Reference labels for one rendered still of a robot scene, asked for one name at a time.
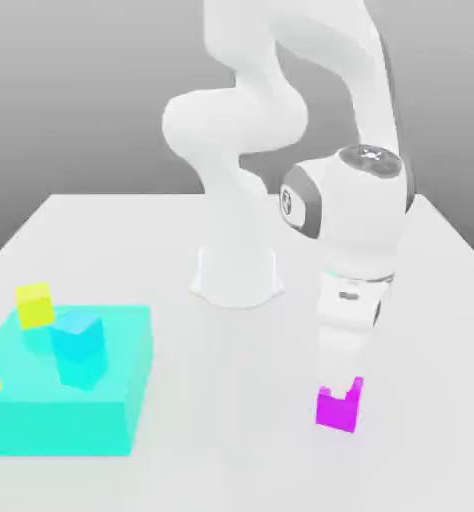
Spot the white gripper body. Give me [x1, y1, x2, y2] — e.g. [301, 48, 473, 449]
[317, 324, 373, 384]

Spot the small magenta cube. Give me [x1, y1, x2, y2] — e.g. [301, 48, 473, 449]
[315, 376, 365, 434]

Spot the small blue cube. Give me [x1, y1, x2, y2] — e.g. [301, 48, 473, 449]
[50, 313, 110, 392]

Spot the small lime yellow cube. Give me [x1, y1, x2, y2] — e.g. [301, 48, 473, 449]
[14, 282, 57, 331]

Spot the large turquoise box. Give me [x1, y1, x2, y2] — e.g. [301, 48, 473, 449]
[0, 305, 155, 458]

